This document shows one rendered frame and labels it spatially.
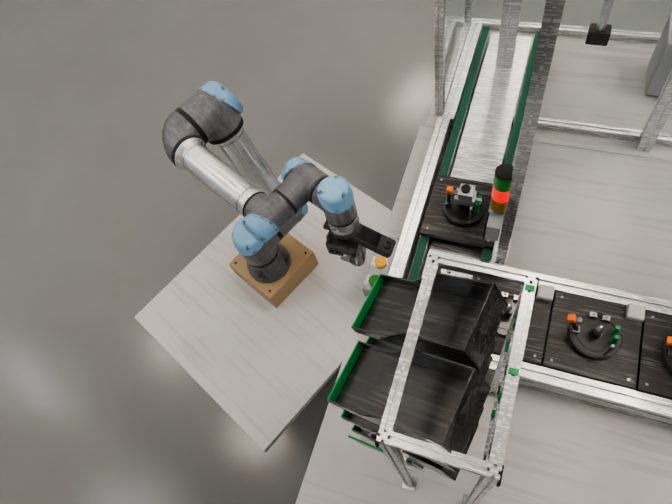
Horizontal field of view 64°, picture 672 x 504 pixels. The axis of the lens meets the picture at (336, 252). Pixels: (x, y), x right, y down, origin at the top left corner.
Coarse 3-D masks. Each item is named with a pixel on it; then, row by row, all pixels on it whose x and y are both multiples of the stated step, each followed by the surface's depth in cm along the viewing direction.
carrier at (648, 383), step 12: (648, 312) 155; (660, 312) 154; (648, 324) 153; (660, 324) 153; (648, 336) 152; (660, 336) 151; (648, 348) 150; (660, 348) 150; (648, 360) 149; (660, 360) 148; (648, 372) 147; (660, 372) 147; (636, 384) 148; (648, 384) 146; (660, 384) 145; (660, 396) 145
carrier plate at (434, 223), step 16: (448, 176) 188; (432, 192) 186; (480, 192) 182; (432, 208) 183; (432, 224) 180; (448, 224) 179; (480, 224) 177; (448, 240) 178; (464, 240) 175; (480, 240) 174
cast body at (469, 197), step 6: (462, 186) 170; (468, 186) 170; (474, 186) 171; (462, 192) 170; (468, 192) 170; (474, 192) 172; (456, 198) 173; (462, 198) 172; (468, 198) 170; (474, 198) 172; (480, 198) 173; (462, 204) 174; (468, 204) 173
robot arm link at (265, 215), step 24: (168, 120) 139; (168, 144) 137; (192, 144) 136; (192, 168) 134; (216, 168) 130; (216, 192) 130; (240, 192) 125; (264, 216) 121; (288, 216) 123; (264, 240) 122
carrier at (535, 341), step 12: (504, 288) 165; (516, 288) 165; (540, 288) 161; (552, 288) 161; (516, 300) 160; (540, 300) 162; (540, 312) 160; (504, 324) 158; (540, 324) 158; (504, 336) 157; (528, 336) 157; (540, 336) 157; (528, 348) 156; (540, 348) 155; (528, 360) 154; (540, 360) 154
